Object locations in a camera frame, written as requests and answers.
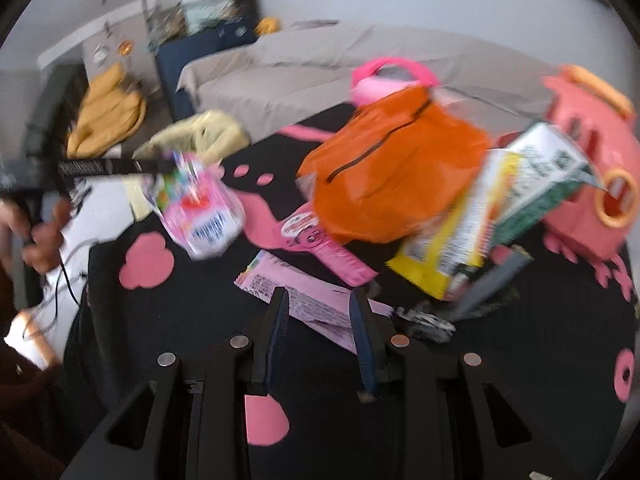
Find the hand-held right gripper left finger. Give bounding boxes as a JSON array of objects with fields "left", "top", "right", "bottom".
[{"left": 60, "top": 287, "right": 291, "bottom": 480}]

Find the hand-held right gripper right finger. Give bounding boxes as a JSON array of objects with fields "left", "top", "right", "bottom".
[{"left": 349, "top": 287, "right": 583, "bottom": 480}]

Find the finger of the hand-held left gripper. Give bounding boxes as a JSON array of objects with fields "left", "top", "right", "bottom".
[{"left": 59, "top": 157, "right": 177, "bottom": 179}]

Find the pale pink wrapper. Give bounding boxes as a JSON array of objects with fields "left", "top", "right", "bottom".
[{"left": 233, "top": 249, "right": 397, "bottom": 356}]

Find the light yellow trash bin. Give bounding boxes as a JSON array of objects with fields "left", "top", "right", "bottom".
[{"left": 134, "top": 109, "right": 252, "bottom": 222}]

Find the pink snack packet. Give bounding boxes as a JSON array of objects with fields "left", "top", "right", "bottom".
[{"left": 149, "top": 151, "right": 247, "bottom": 262}]

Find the yellow white snack packet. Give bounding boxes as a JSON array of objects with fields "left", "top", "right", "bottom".
[{"left": 384, "top": 149, "right": 507, "bottom": 302}]

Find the green white milk carton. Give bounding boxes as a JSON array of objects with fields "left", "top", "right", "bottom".
[{"left": 486, "top": 121, "right": 609, "bottom": 250}]

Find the person's left forearm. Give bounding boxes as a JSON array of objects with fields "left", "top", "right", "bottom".
[{"left": 0, "top": 260, "right": 73, "bottom": 467}]

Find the person's left hand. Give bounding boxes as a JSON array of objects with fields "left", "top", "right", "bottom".
[{"left": 0, "top": 196, "right": 72, "bottom": 274}]

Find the white table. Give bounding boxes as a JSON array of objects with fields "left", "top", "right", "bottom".
[{"left": 0, "top": 174, "right": 137, "bottom": 367}]

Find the yellow lounge chair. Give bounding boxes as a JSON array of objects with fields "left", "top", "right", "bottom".
[{"left": 66, "top": 62, "right": 147, "bottom": 159}]

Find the black white wrapper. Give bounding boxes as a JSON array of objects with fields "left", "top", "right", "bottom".
[{"left": 394, "top": 304, "right": 457, "bottom": 345}]

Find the black mat with pink shapes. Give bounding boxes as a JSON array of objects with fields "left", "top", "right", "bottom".
[{"left": 65, "top": 102, "right": 640, "bottom": 480}]

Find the pink wrapper with round label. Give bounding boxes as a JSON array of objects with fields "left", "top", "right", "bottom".
[{"left": 279, "top": 209, "right": 379, "bottom": 287}]

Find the blue cabinet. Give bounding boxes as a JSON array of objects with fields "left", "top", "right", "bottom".
[{"left": 154, "top": 20, "right": 262, "bottom": 121}]

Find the orange plastic bag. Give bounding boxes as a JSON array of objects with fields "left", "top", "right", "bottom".
[{"left": 296, "top": 85, "right": 492, "bottom": 247}]

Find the glass fish tank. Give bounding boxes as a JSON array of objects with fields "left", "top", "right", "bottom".
[{"left": 141, "top": 0, "right": 262, "bottom": 50}]

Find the grey covered sofa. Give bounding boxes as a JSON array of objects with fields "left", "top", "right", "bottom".
[{"left": 176, "top": 22, "right": 557, "bottom": 142}]

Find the pink toy rice cooker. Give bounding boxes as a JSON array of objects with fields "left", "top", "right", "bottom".
[{"left": 350, "top": 56, "right": 442, "bottom": 107}]

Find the black eyeglasses and cable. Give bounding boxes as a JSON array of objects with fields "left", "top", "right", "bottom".
[{"left": 46, "top": 237, "right": 102, "bottom": 333}]

